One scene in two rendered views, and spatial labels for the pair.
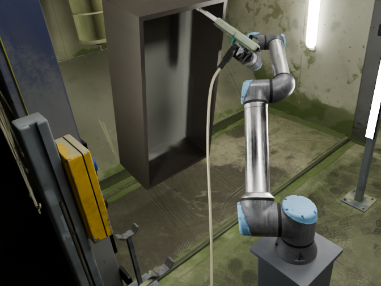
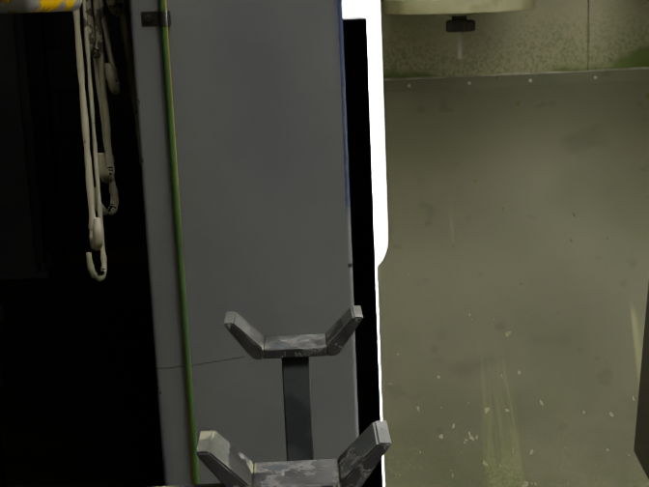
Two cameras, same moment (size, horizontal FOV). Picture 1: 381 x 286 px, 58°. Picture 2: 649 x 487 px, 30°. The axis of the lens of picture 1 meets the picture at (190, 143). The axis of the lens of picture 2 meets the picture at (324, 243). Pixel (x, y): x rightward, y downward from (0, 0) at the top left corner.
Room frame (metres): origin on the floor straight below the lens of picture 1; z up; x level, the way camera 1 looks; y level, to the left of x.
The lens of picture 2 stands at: (0.30, -0.17, 1.29)
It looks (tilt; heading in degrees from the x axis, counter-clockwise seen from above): 11 degrees down; 36
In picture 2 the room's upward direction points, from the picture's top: 2 degrees counter-clockwise
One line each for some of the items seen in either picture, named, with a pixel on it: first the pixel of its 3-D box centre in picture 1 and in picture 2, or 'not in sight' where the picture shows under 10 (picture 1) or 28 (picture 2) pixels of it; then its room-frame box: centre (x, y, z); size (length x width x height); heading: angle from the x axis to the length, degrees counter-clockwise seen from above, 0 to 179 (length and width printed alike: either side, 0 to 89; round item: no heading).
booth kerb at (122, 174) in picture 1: (180, 146); not in sight; (3.00, 0.11, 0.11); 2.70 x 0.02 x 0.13; 127
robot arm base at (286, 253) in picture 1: (296, 240); not in sight; (1.10, -0.44, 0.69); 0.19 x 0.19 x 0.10
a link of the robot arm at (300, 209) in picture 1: (296, 219); not in sight; (1.10, -0.43, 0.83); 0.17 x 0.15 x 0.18; 80
